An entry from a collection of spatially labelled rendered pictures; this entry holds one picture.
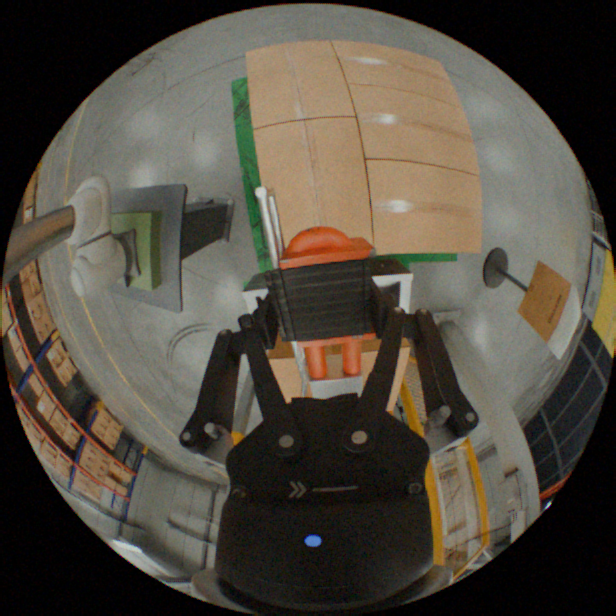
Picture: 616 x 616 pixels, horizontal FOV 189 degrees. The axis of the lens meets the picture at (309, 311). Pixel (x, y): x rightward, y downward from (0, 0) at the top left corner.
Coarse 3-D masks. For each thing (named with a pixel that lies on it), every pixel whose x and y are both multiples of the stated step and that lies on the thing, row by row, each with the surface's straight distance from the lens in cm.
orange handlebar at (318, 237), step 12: (312, 228) 17; (324, 228) 17; (300, 240) 17; (312, 240) 17; (324, 240) 17; (336, 240) 17; (348, 240) 18; (288, 252) 18; (312, 348) 22; (348, 348) 22; (360, 348) 23; (312, 360) 23; (324, 360) 24; (348, 360) 23; (360, 360) 24; (312, 372) 24; (324, 372) 25; (348, 372) 25
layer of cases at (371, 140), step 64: (256, 64) 115; (320, 64) 109; (384, 64) 118; (256, 128) 92; (320, 128) 88; (384, 128) 93; (448, 128) 111; (320, 192) 82; (384, 192) 86; (448, 192) 100
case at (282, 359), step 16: (272, 352) 60; (288, 352) 59; (336, 352) 57; (368, 352) 57; (400, 352) 60; (272, 368) 61; (288, 368) 60; (368, 368) 61; (400, 368) 65; (288, 384) 65; (400, 384) 71; (288, 400) 72
